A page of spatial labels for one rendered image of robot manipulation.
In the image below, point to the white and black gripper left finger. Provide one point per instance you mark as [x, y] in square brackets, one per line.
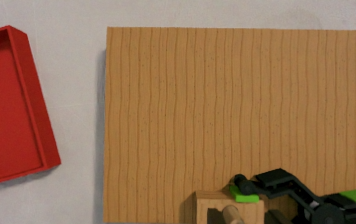
[214, 216]

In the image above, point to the wooden dowel pin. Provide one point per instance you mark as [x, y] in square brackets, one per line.
[231, 215]

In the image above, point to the red shallow tray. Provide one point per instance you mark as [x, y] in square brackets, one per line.
[27, 142]

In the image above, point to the brown wooden board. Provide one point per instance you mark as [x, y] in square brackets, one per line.
[187, 109]

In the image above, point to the small wooden block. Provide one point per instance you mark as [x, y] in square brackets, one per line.
[250, 212]

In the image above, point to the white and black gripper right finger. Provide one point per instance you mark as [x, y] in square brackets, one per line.
[274, 216]

